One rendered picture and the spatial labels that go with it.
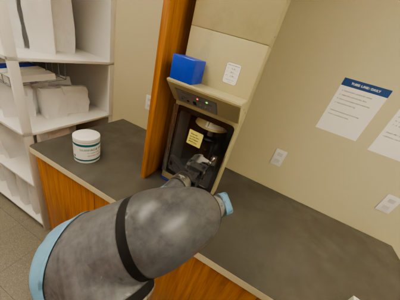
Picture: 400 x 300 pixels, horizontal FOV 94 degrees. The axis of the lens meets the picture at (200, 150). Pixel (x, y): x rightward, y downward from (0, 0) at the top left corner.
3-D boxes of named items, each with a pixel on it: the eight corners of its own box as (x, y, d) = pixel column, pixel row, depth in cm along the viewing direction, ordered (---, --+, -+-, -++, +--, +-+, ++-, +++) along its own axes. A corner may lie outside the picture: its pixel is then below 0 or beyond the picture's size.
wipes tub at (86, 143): (89, 148, 115) (88, 126, 108) (105, 157, 112) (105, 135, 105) (68, 156, 104) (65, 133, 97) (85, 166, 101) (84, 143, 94)
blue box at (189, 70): (181, 77, 83) (186, 55, 79) (200, 84, 81) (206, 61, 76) (169, 77, 75) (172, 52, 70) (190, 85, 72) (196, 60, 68)
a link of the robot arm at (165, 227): (199, 159, 22) (224, 186, 69) (116, 191, 23) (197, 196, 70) (236, 265, 19) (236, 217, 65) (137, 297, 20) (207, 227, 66)
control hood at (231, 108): (176, 97, 89) (180, 76, 84) (239, 123, 80) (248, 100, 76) (162, 100, 79) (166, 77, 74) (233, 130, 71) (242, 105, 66)
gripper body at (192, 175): (204, 178, 82) (191, 194, 72) (187, 170, 84) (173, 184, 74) (209, 165, 78) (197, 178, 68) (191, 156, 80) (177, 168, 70)
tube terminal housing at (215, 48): (181, 158, 132) (212, 34, 95) (223, 178, 124) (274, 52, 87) (161, 175, 111) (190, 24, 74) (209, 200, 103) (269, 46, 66)
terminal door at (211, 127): (163, 169, 108) (177, 102, 89) (209, 194, 100) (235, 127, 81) (162, 169, 108) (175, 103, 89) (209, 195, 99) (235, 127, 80)
